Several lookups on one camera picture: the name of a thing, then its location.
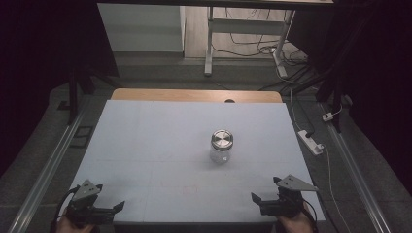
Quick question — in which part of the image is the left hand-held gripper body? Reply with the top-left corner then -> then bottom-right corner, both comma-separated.
65,179 -> 115,226

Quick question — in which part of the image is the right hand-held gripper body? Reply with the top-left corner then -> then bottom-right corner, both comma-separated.
259,174 -> 320,218

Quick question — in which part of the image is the clear glass jar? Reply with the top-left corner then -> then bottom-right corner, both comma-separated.
209,142 -> 232,165

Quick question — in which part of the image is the round silver metal lid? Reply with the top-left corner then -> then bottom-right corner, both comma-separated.
210,129 -> 234,151

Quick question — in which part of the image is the person's right hand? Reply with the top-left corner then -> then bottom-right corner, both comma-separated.
277,201 -> 315,233

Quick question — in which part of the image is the person's left hand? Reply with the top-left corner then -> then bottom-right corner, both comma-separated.
55,212 -> 95,233

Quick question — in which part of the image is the white power strip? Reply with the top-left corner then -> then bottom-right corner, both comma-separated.
297,129 -> 326,156

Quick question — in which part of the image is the white foam board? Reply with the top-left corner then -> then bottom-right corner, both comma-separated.
66,99 -> 326,225

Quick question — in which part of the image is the black metal stand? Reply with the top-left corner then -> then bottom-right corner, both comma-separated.
280,18 -> 367,134
57,62 -> 120,126

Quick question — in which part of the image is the wooden table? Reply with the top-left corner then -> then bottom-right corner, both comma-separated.
111,87 -> 284,104

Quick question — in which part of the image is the black curtain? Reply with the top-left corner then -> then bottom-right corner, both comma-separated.
286,0 -> 412,195
0,0 -> 120,179

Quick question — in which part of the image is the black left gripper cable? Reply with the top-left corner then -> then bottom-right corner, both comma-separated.
50,184 -> 81,233

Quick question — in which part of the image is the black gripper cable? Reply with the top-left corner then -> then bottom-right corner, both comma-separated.
50,184 -> 81,233
301,197 -> 321,233

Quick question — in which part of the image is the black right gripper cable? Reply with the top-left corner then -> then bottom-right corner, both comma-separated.
301,197 -> 321,233

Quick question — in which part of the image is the thin white cable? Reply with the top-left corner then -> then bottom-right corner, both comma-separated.
290,86 -> 353,233

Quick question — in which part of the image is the grey metal floor rail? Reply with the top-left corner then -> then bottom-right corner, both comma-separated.
319,102 -> 394,233
7,103 -> 90,233

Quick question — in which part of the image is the black rectangular floor frame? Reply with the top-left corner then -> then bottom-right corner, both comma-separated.
69,125 -> 95,150

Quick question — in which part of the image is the tangle of black floor cables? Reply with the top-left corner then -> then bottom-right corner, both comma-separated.
212,8 -> 320,93

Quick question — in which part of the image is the white metal desk frame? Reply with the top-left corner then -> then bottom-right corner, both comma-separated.
203,6 -> 296,79

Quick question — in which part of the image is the pale grey wall panel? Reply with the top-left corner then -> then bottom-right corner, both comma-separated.
97,3 -> 187,53

